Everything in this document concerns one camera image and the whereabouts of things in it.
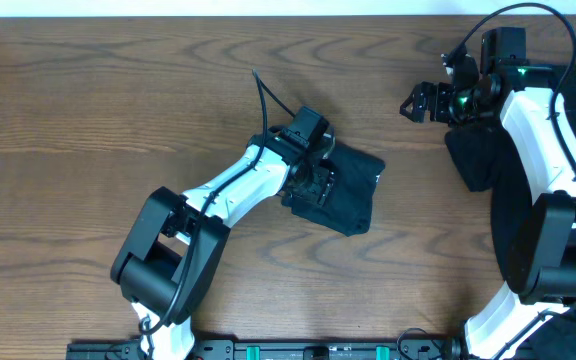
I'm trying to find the dark clothes pile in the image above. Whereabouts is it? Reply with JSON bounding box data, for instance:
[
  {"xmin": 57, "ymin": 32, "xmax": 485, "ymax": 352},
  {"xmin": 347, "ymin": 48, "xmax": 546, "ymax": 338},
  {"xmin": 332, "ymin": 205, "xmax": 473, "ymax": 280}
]
[{"xmin": 442, "ymin": 55, "xmax": 576, "ymax": 360}]

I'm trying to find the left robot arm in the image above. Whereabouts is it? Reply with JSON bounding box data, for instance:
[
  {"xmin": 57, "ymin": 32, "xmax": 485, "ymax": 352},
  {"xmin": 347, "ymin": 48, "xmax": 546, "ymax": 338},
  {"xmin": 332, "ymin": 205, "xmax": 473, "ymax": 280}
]
[{"xmin": 110, "ymin": 133, "xmax": 335, "ymax": 359}]

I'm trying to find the dark teal t-shirt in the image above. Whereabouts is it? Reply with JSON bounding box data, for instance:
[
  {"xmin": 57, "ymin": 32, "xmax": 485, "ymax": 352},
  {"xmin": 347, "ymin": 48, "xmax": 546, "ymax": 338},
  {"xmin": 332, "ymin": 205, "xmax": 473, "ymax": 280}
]
[{"xmin": 281, "ymin": 143, "xmax": 385, "ymax": 236}]

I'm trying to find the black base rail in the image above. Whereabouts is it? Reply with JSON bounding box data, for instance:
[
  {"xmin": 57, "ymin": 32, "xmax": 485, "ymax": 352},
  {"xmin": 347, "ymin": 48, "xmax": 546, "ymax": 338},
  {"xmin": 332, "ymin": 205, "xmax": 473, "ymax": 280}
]
[{"xmin": 65, "ymin": 338, "xmax": 466, "ymax": 360}]

